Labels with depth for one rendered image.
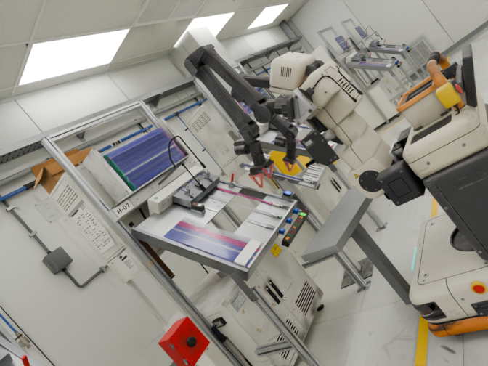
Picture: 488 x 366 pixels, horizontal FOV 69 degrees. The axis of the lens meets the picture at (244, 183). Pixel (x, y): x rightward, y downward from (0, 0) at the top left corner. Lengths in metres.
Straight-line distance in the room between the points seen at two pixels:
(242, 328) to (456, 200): 1.23
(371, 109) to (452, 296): 5.06
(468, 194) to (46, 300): 2.99
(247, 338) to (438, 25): 8.14
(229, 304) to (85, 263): 1.83
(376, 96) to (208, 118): 3.72
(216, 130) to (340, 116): 1.85
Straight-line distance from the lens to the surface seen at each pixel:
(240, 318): 2.06
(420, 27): 9.26
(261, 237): 1.94
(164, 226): 2.06
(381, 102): 6.40
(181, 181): 2.30
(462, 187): 1.41
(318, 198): 3.10
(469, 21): 9.25
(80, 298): 3.45
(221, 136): 3.24
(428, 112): 1.48
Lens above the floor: 1.17
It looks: 4 degrees down
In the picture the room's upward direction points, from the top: 39 degrees counter-clockwise
